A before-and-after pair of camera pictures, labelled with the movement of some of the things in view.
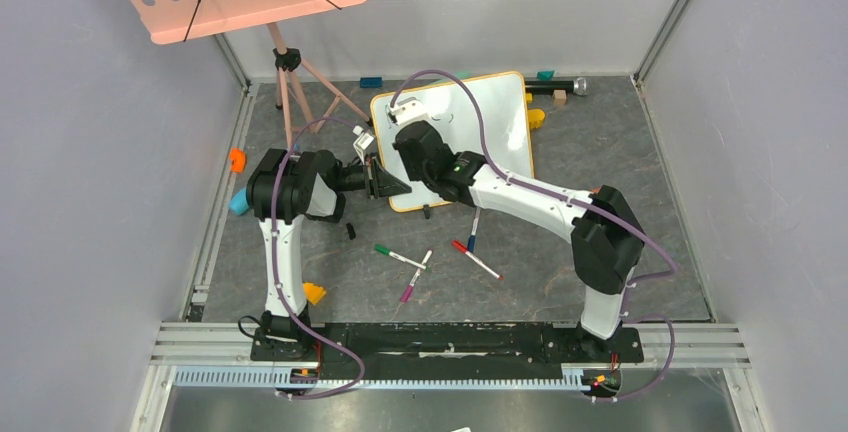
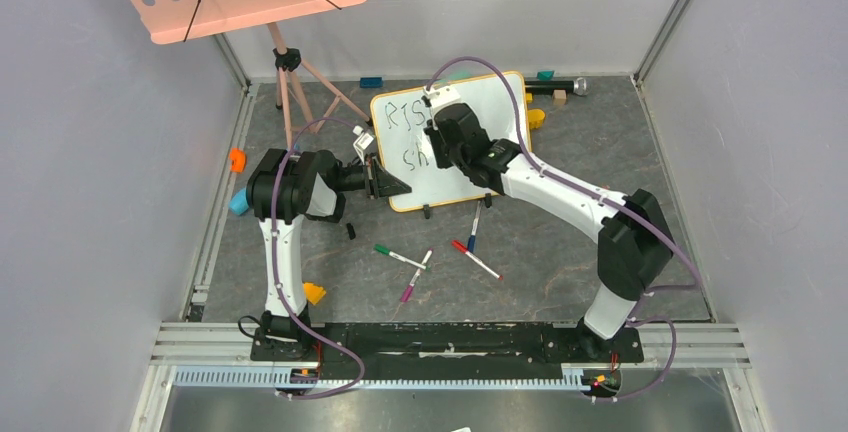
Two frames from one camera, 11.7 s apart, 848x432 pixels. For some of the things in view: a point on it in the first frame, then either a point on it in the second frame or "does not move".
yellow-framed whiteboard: (503, 105) does not move
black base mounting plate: (453, 346) does not move
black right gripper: (404, 135) to (436, 135)
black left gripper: (379, 182) does not move
